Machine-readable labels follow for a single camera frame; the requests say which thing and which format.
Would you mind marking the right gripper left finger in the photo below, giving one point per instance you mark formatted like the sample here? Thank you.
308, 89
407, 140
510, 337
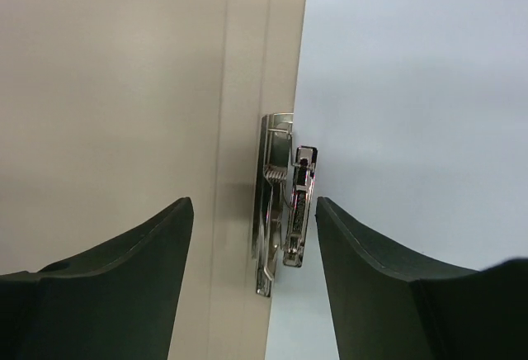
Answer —
117, 300

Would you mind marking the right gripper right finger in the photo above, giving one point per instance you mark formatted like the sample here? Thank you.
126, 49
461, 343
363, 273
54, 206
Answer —
391, 302

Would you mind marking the metal folder clip mechanism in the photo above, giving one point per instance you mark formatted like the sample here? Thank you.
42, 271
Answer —
284, 189

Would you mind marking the tan paper folder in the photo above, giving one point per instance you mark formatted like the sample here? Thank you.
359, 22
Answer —
113, 109

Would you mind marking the white paper sheet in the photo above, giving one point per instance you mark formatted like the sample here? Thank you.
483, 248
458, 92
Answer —
418, 110

